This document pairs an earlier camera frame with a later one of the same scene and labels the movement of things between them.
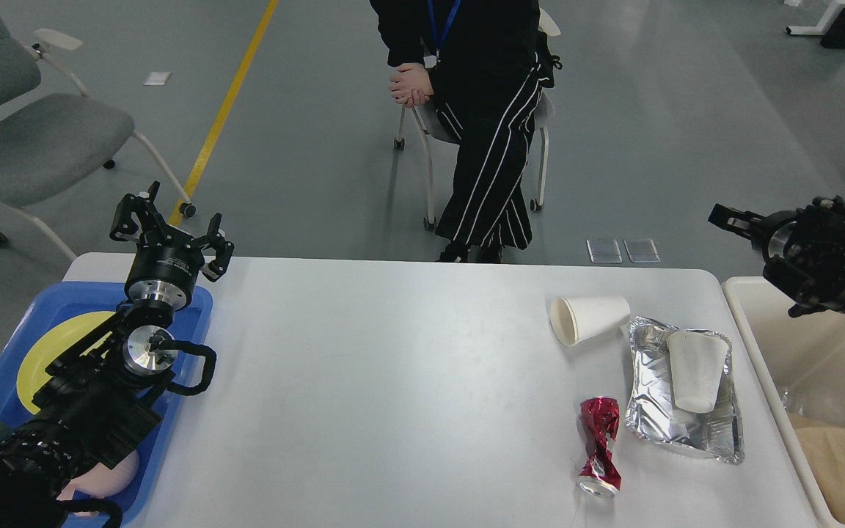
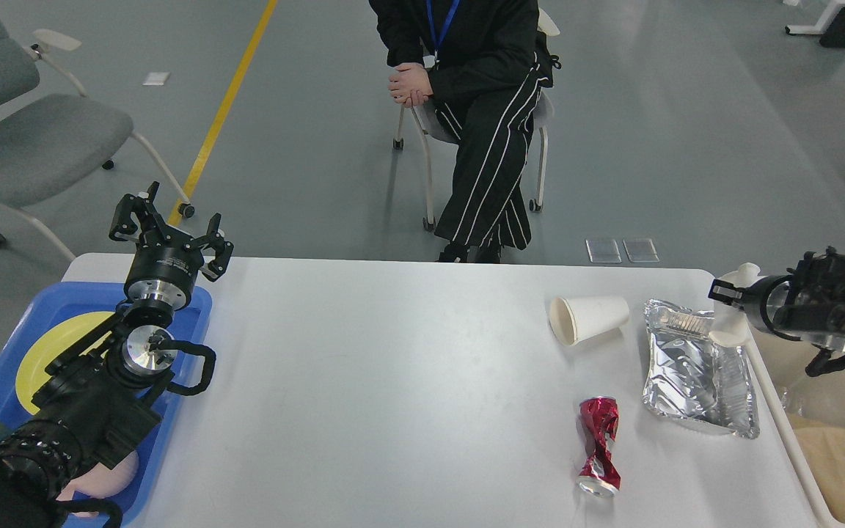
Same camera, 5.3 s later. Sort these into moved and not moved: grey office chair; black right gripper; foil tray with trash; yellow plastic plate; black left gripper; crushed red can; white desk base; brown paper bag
Moved: black right gripper; foil tray with trash
Not moved: grey office chair; crushed red can; yellow plastic plate; white desk base; black left gripper; brown paper bag
